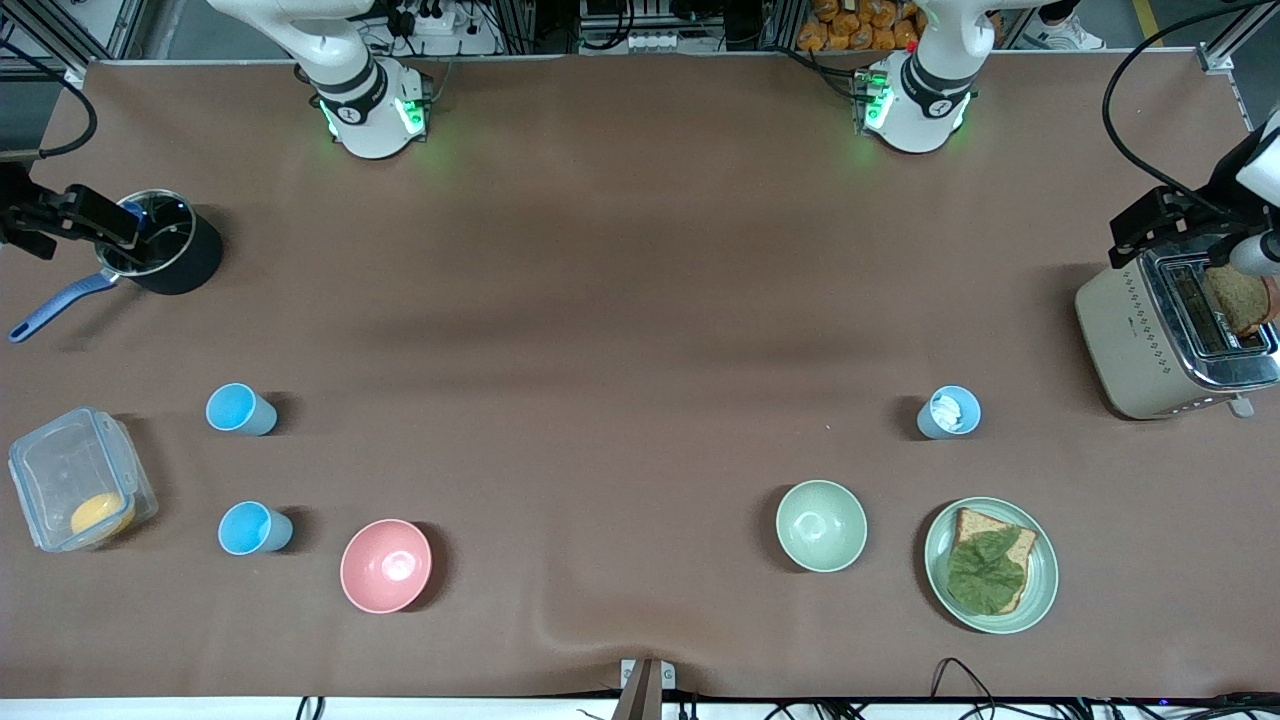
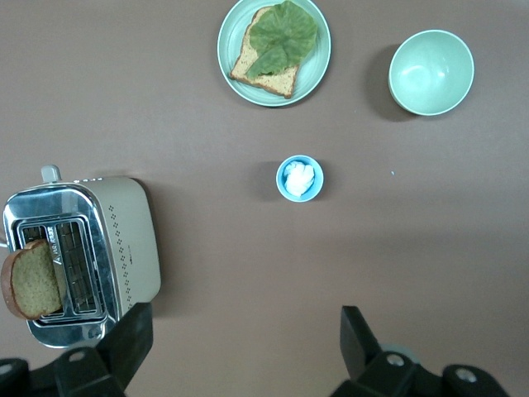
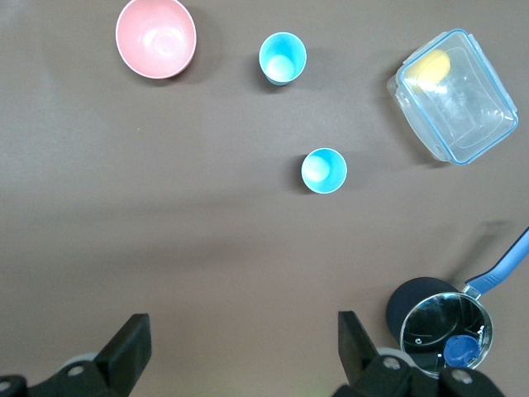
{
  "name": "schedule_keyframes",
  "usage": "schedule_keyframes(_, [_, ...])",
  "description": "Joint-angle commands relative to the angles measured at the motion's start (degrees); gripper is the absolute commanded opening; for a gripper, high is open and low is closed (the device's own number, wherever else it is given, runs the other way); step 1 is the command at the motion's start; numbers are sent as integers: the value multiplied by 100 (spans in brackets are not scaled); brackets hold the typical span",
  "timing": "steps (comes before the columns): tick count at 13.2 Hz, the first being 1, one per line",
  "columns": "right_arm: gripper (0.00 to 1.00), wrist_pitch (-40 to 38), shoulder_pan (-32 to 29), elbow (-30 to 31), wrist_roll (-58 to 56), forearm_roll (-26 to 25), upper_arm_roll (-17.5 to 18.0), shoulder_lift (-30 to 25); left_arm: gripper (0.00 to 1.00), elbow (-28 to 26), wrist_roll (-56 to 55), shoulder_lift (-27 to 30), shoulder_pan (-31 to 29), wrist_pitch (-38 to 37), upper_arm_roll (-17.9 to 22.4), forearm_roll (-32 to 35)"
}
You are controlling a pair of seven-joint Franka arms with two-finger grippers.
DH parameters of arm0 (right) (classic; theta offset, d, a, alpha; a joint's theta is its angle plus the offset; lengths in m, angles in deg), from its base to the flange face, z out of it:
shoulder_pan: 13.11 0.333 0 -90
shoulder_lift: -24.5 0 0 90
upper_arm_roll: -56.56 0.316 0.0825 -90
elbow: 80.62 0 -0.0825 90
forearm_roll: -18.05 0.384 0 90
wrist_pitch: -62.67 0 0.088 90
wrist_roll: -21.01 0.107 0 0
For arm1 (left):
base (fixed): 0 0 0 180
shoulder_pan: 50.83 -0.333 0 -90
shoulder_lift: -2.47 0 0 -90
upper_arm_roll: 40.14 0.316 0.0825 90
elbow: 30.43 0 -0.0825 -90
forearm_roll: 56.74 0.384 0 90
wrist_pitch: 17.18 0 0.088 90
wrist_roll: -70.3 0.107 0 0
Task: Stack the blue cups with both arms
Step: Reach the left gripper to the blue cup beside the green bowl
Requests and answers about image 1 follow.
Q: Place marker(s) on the brown table cover mat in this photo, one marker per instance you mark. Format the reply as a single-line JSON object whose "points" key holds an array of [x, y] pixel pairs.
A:
{"points": [[640, 430]]}

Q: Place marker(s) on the yellow round food piece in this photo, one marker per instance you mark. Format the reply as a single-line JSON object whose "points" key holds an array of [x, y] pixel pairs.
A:
{"points": [[100, 515]]}

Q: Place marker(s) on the blue plastic cup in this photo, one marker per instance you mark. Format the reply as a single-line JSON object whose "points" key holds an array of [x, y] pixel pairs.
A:
{"points": [[245, 528], [232, 408], [925, 423]]}

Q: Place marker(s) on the white crumpled paper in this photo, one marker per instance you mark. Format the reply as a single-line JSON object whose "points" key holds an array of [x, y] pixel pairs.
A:
{"points": [[948, 410]]}

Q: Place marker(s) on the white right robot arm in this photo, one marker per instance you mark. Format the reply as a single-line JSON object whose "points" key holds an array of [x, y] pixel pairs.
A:
{"points": [[365, 95]]}

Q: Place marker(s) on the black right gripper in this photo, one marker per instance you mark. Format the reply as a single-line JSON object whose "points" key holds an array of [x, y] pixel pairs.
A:
{"points": [[18, 212]]}

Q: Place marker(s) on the brown toast slice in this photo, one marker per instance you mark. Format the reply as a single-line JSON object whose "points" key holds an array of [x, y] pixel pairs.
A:
{"points": [[1240, 300]]}

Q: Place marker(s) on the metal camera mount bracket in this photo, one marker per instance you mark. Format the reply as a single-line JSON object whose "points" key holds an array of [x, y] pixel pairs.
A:
{"points": [[645, 690]]}

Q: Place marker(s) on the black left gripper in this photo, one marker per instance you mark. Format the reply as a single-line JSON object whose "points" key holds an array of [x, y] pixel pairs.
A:
{"points": [[1216, 193]]}

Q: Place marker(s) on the glass lid with blue knob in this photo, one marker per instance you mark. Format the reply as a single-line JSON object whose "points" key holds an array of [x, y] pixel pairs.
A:
{"points": [[165, 235]]}

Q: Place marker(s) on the brown bread slice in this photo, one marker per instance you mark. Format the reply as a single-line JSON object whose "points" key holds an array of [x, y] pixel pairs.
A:
{"points": [[975, 525]]}

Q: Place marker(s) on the pink bowl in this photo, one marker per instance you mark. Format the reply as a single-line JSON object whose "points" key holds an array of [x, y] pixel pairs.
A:
{"points": [[385, 565]]}

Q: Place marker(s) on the orange snack packets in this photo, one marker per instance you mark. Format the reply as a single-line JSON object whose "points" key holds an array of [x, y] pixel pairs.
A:
{"points": [[850, 30]]}

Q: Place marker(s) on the green lettuce leaf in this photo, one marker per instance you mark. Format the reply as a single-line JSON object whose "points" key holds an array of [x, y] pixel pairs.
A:
{"points": [[985, 575]]}

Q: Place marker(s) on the pale green plate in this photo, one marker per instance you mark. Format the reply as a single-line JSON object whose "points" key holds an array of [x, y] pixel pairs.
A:
{"points": [[1043, 580]]}

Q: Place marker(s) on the white power strip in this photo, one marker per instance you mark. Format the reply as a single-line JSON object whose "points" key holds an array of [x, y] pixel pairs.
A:
{"points": [[660, 42]]}

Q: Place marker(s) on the white shoe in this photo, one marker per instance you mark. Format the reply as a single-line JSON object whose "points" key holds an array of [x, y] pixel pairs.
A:
{"points": [[1070, 35]]}

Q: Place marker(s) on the aluminium frame post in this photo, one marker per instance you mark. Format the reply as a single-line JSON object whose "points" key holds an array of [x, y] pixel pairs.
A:
{"points": [[1222, 52]]}

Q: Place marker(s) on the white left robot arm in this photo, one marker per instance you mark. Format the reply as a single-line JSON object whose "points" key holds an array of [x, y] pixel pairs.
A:
{"points": [[915, 100]]}

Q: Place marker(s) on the clear plastic food container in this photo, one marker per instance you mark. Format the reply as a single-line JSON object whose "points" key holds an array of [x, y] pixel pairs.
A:
{"points": [[60, 465]]}

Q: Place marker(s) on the beige and chrome toaster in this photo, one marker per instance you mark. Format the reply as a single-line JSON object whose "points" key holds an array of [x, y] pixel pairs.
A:
{"points": [[1130, 340]]}

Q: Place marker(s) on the pale green bowl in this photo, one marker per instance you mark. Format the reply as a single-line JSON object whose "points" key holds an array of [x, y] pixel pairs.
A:
{"points": [[820, 525]]}

